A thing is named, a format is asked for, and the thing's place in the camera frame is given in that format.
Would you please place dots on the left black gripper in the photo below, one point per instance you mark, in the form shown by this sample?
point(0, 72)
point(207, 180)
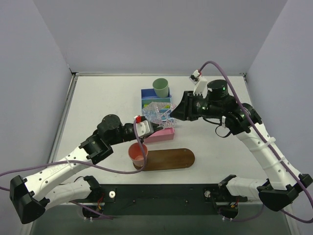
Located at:
point(154, 124)

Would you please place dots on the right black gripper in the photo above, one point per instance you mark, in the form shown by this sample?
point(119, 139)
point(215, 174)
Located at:
point(189, 105)

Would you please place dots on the clear textured plastic box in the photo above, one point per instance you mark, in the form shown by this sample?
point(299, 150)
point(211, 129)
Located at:
point(157, 106)

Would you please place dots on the pink plastic cup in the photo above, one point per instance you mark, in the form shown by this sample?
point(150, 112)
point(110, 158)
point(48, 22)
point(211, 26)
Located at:
point(136, 154)

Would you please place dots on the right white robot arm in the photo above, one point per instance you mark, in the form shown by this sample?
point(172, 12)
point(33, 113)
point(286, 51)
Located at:
point(284, 182)

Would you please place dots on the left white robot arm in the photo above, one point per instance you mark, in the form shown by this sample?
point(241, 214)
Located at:
point(32, 195)

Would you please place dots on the light blue toothbrush bin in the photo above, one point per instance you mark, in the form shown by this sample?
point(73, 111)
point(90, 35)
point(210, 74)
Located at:
point(160, 117)

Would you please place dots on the yellow-green toothpaste tube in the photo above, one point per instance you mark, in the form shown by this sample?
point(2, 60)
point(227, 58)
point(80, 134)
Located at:
point(165, 107)

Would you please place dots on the light blue toothpaste bin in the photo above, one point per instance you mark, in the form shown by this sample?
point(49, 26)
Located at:
point(146, 101)

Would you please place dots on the brown wooden oval tray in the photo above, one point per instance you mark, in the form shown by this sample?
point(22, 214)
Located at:
point(169, 159)

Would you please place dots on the pink bin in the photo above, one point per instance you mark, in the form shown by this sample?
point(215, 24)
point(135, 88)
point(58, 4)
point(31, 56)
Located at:
point(161, 135)

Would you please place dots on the green plastic cup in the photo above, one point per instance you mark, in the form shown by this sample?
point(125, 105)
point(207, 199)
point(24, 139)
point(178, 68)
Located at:
point(161, 87)

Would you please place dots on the dark blue bin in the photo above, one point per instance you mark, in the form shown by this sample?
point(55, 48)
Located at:
point(151, 94)

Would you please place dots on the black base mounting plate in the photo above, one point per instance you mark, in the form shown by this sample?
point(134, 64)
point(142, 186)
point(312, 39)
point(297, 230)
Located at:
point(165, 199)

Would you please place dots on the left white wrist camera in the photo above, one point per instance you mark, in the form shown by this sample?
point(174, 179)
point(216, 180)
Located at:
point(142, 127)

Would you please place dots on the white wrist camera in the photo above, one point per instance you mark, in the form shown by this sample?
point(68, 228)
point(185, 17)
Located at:
point(142, 127)
point(199, 82)

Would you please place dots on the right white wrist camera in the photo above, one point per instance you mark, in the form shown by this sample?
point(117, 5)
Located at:
point(199, 82)

